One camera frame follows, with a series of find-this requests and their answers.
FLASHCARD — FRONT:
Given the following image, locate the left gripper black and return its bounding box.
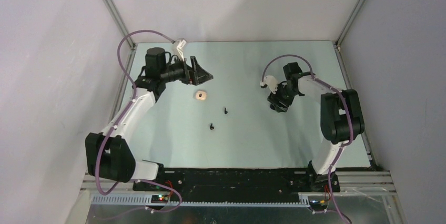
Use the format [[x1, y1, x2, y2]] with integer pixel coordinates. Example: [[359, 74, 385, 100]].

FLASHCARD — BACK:
[[160, 55, 212, 86]]

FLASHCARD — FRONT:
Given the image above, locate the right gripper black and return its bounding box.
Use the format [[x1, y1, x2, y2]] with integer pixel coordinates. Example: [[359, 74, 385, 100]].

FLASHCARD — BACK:
[[267, 82, 298, 113]]

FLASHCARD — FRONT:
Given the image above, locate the beige earbud charging case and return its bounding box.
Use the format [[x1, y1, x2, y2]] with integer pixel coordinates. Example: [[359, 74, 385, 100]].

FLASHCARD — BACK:
[[195, 90, 207, 101]]

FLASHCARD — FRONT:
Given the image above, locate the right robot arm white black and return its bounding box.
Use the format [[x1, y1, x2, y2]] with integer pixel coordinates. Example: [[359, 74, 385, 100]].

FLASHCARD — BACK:
[[260, 62, 365, 191]]

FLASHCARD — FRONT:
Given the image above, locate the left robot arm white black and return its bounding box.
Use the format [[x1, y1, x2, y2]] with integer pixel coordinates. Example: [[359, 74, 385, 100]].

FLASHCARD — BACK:
[[85, 47, 213, 191]]

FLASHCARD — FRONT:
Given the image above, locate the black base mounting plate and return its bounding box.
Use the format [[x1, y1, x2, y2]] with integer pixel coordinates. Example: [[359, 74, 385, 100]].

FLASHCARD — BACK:
[[133, 168, 340, 203]]

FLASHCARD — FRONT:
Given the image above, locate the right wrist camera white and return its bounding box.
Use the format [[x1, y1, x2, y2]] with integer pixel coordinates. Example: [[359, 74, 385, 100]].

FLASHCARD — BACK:
[[260, 75, 279, 94]]

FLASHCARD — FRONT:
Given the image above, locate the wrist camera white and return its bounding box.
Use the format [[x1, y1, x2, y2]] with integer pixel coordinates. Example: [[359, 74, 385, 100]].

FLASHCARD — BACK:
[[173, 38, 188, 62], [260, 75, 279, 94]]

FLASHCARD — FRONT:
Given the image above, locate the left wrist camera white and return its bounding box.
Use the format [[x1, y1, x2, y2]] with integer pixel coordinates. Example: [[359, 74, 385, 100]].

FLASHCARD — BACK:
[[173, 38, 188, 62]]

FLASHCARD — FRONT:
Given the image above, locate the aluminium frame rail front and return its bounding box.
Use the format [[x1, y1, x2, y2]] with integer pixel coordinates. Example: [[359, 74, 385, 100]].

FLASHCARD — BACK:
[[80, 169, 397, 195]]

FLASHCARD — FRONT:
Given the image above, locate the white cable duct strip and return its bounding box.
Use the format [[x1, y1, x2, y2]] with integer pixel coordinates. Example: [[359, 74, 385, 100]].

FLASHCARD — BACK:
[[91, 194, 310, 208]]

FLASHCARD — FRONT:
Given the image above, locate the left corner aluminium post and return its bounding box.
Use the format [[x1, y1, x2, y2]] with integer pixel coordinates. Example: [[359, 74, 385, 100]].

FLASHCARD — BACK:
[[102, 0, 129, 37]]

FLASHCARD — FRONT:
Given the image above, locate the corner aluminium post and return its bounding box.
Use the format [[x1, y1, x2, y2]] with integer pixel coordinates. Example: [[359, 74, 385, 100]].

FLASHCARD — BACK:
[[335, 0, 367, 47], [102, 0, 129, 37]]

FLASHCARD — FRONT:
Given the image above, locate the right corner aluminium post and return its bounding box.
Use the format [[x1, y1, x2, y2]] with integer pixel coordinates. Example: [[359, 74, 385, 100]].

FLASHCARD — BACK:
[[335, 0, 367, 47]]

